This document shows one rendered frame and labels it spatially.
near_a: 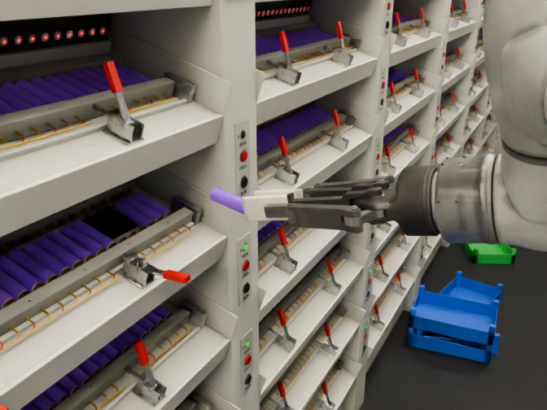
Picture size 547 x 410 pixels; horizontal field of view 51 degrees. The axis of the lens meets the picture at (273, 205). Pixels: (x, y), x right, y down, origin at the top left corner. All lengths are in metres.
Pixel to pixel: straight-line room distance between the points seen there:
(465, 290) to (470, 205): 2.15
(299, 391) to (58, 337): 0.87
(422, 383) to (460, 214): 1.58
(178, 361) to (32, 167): 0.43
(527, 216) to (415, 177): 0.12
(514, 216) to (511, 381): 1.69
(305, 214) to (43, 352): 0.32
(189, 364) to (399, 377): 1.30
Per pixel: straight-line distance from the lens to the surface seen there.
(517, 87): 0.47
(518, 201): 0.55
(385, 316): 2.12
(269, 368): 1.22
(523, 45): 0.46
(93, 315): 0.71
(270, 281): 1.13
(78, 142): 0.67
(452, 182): 0.58
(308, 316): 1.38
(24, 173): 0.60
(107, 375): 0.86
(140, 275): 0.75
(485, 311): 2.39
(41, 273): 0.74
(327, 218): 0.61
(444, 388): 2.12
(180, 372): 0.91
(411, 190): 0.59
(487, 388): 2.17
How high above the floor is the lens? 1.31
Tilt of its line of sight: 22 degrees down
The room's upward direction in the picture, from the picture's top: straight up
